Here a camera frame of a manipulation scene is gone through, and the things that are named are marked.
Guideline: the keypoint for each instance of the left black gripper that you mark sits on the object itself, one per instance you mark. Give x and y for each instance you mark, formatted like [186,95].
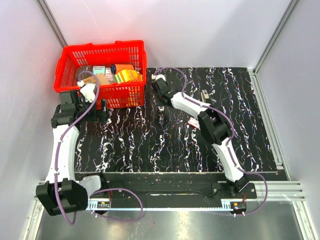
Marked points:
[99,116]

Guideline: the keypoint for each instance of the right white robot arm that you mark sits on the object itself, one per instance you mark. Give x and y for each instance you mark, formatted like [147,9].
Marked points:
[215,128]

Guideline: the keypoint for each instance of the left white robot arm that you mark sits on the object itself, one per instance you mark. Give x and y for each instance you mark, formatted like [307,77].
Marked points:
[61,193]

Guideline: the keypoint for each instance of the red plastic shopping basket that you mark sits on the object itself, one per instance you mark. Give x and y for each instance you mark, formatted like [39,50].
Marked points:
[124,95]

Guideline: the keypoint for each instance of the yellow orange snack box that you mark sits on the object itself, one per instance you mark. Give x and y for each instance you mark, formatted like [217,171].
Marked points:
[126,76]

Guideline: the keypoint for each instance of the red white staple box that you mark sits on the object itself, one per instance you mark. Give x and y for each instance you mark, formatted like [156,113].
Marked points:
[193,122]

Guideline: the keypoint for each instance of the pink white small box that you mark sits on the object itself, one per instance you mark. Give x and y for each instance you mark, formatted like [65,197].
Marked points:
[109,75]

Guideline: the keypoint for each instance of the teal white box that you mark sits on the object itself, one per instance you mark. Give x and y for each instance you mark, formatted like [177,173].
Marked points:
[99,70]

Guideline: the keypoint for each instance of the brown round cookie pack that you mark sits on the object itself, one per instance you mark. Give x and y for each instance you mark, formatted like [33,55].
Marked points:
[83,68]

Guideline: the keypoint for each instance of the orange bottle blue cap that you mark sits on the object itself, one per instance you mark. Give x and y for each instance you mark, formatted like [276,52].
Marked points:
[116,68]

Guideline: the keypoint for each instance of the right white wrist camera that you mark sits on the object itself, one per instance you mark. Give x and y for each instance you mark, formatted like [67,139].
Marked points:
[157,77]

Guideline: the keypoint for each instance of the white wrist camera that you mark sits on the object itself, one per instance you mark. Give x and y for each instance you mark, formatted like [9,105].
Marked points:
[89,92]
[157,77]

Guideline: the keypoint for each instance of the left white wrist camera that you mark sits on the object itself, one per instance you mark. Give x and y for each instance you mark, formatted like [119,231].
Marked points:
[89,92]

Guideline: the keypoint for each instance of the aluminium frame rail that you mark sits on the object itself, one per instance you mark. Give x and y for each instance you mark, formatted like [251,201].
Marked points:
[271,190]

